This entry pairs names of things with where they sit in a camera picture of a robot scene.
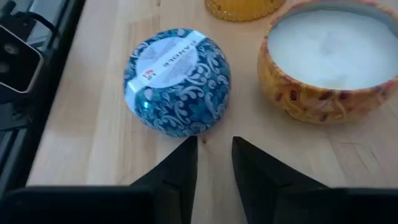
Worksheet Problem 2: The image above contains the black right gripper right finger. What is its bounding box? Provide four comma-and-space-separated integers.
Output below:
231, 136, 329, 224

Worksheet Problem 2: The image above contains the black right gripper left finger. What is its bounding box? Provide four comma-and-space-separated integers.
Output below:
130, 136, 199, 224

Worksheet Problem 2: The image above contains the orange floral candle tin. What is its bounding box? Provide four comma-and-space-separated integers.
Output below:
257, 0, 398, 124

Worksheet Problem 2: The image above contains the amber glass candlestick holder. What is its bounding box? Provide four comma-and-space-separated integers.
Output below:
205, 0, 287, 22

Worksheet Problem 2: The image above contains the black depth camera box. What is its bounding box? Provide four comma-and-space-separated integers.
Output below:
0, 24, 44, 94

